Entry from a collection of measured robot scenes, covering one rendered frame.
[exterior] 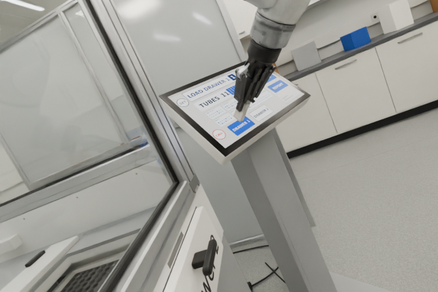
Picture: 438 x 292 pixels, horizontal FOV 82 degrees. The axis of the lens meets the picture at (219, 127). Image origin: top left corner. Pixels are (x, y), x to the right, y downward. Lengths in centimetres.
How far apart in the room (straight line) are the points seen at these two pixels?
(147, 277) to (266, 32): 48
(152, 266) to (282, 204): 74
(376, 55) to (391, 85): 35
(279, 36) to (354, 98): 257
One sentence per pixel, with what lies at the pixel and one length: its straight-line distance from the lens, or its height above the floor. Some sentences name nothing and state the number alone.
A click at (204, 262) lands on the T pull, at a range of 45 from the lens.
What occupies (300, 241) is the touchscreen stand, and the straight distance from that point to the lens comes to 117.
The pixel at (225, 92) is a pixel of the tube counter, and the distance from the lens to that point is 92.
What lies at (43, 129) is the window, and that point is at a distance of 35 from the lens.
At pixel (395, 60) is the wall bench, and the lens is 321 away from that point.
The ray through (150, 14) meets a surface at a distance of 182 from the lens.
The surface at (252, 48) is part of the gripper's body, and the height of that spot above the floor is 119.
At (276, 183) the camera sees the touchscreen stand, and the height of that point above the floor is 71.
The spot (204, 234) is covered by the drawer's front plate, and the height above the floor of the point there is 90.
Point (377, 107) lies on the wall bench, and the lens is 320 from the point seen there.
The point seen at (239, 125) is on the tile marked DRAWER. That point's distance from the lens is 81.
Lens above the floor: 115
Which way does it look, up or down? 9 degrees down
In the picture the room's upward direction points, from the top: 24 degrees counter-clockwise
